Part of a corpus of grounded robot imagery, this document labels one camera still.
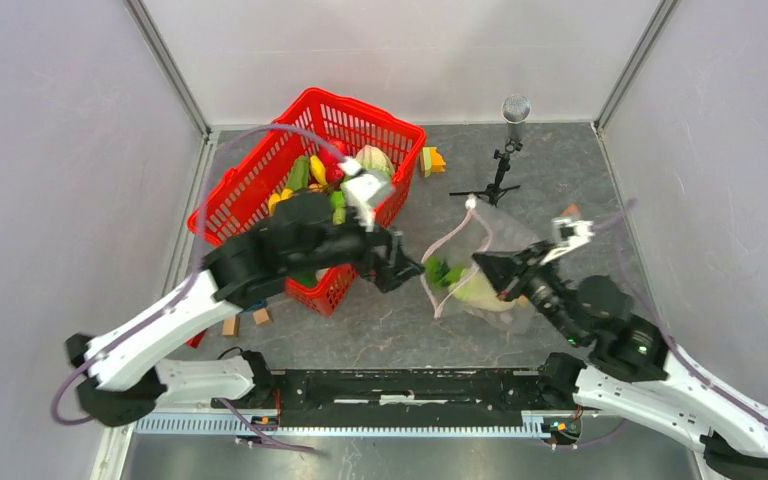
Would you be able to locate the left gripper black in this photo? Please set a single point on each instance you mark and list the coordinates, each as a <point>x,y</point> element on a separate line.
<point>380,270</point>

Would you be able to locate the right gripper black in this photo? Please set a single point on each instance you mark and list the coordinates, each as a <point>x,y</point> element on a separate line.
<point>508,274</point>

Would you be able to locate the white long radish toy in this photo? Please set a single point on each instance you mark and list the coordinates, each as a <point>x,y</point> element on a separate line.
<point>476,291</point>

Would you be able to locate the green leafy vegetable toy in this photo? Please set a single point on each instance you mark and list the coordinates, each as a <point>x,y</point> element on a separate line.
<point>440,274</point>

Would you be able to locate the clear zip top bag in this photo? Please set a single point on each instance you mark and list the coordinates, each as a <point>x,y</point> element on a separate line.
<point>484,228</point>

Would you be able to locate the napa cabbage toy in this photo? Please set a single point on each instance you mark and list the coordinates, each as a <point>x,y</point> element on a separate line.
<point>373,158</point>

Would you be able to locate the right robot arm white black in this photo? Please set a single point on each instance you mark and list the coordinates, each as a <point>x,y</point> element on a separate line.
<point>633,370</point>

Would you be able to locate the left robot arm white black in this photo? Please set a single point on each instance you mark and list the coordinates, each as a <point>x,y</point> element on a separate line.
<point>127,372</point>

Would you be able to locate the orange slice toy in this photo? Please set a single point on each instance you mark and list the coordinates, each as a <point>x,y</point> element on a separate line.
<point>571,210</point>

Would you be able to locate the small red apple toy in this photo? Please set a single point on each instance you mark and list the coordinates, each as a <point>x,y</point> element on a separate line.
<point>334,174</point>

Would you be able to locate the green cucumber toy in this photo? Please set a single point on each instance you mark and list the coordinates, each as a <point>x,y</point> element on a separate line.
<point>298,177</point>

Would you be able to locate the yellow banana bunch toy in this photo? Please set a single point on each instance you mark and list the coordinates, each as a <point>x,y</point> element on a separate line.
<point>277,198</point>

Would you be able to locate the wooden block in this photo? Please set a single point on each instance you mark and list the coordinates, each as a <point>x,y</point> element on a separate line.
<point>261,317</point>
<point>230,326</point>

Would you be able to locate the microphone on black tripod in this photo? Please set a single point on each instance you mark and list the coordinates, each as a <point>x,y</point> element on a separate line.
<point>515,110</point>

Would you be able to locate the red plastic basket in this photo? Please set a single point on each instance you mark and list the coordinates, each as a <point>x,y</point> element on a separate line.
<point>241,197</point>

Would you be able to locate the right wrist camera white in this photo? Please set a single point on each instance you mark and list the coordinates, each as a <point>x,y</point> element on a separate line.
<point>568,234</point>

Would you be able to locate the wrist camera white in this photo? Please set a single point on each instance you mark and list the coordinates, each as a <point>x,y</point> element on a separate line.
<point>364,190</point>
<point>568,234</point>

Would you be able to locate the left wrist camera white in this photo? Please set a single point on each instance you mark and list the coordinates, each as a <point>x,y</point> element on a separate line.
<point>364,190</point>

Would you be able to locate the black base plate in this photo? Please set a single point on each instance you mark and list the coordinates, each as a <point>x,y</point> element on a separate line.
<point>381,398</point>

